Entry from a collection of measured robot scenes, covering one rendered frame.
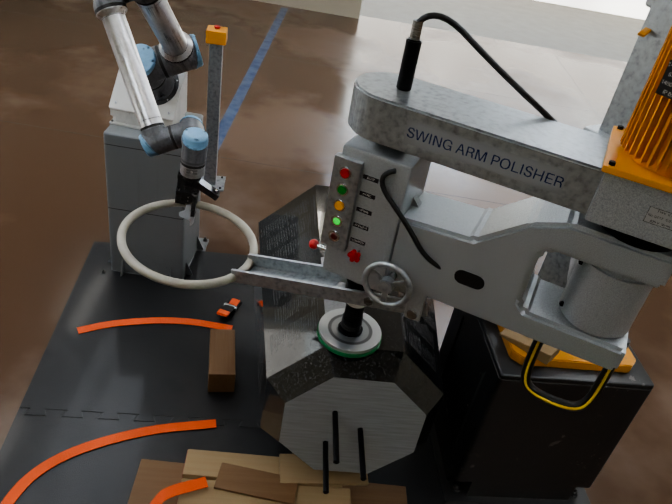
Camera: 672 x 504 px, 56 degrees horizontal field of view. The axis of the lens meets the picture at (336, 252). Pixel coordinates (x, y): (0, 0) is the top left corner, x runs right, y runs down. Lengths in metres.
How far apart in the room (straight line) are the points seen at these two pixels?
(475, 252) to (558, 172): 0.31
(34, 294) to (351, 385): 2.03
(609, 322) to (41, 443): 2.20
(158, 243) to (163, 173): 0.43
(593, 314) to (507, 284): 0.22
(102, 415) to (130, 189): 1.13
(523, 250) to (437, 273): 0.25
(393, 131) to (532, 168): 0.35
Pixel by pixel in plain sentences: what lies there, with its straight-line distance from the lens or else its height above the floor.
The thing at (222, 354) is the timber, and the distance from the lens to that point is 3.05.
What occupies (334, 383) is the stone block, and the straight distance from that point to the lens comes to 2.12.
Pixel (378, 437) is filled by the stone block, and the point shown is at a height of 0.51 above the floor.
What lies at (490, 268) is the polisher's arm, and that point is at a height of 1.36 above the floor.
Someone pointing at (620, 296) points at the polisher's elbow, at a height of 1.42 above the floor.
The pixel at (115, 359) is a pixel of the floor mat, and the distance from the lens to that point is 3.22.
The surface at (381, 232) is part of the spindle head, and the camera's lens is 1.76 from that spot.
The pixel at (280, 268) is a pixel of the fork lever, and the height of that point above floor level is 0.96.
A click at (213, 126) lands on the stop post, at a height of 0.45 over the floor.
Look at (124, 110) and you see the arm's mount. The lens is 3.32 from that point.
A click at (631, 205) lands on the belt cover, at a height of 1.67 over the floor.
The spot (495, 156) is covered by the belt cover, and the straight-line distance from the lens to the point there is 1.58.
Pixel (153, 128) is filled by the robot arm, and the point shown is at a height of 1.23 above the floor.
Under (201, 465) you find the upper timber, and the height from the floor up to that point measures 0.19.
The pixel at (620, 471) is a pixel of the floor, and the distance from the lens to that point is 3.37.
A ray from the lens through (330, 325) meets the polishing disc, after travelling 2.14.
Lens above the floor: 2.29
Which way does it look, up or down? 35 degrees down
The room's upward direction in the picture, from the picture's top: 11 degrees clockwise
